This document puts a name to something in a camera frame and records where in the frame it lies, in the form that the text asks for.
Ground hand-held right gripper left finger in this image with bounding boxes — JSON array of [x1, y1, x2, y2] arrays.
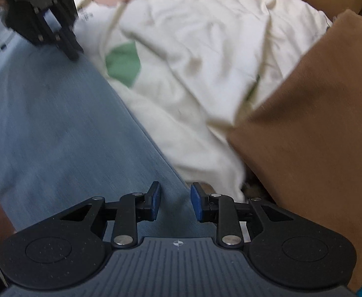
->
[[60, 181, 162, 250]]

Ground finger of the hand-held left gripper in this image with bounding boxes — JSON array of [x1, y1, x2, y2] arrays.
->
[[33, 7, 61, 49], [49, 0, 84, 62]]

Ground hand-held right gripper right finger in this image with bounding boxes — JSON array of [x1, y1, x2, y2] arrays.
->
[[190, 182, 295, 250]]

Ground light blue denim jeans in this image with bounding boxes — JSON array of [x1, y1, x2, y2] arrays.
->
[[0, 6, 219, 239]]

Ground cream printed blanket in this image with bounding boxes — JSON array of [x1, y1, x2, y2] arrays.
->
[[53, 0, 334, 202]]

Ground brown cardboard box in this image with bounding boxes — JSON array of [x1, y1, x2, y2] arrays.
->
[[227, 0, 362, 292]]

